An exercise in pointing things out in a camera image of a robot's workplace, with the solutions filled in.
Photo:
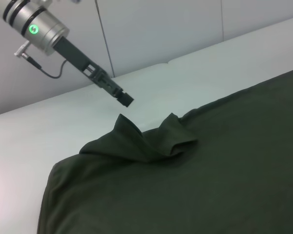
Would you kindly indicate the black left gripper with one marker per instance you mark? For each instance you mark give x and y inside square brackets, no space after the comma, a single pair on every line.
[73,54]

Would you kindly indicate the dark green t-shirt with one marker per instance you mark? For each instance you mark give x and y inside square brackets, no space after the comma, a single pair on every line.
[185,182]

